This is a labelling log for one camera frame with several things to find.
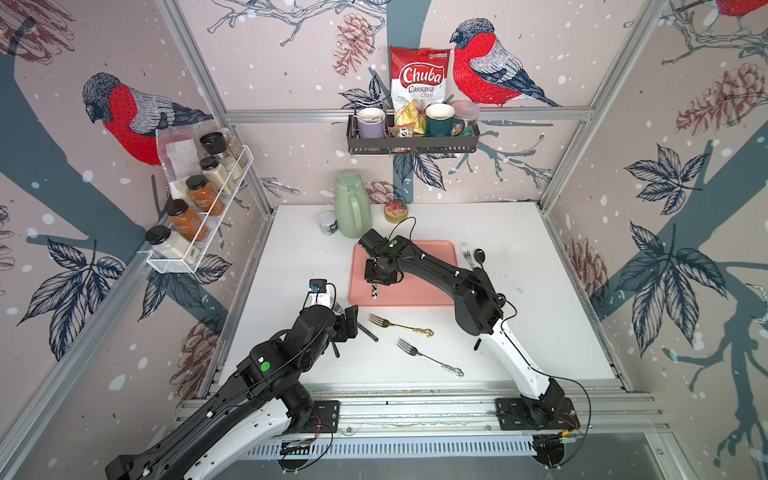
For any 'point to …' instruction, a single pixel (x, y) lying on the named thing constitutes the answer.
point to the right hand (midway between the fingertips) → (369, 279)
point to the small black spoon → (479, 255)
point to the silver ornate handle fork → (413, 351)
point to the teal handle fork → (465, 248)
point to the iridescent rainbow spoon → (336, 350)
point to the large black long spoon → (477, 344)
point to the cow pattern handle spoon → (374, 290)
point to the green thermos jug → (352, 205)
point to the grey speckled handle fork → (339, 310)
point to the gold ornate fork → (386, 323)
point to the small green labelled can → (328, 223)
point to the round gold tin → (396, 211)
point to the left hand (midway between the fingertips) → (350, 303)
